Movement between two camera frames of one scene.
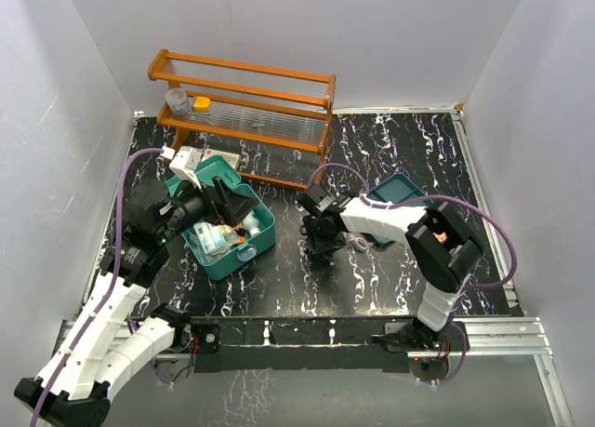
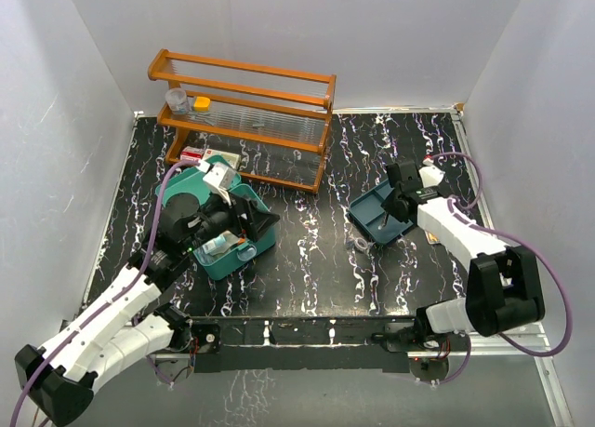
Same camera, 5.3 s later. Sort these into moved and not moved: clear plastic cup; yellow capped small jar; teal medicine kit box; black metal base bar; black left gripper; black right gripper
Moved: black left gripper; black right gripper
Not moved: black metal base bar; yellow capped small jar; clear plastic cup; teal medicine kit box
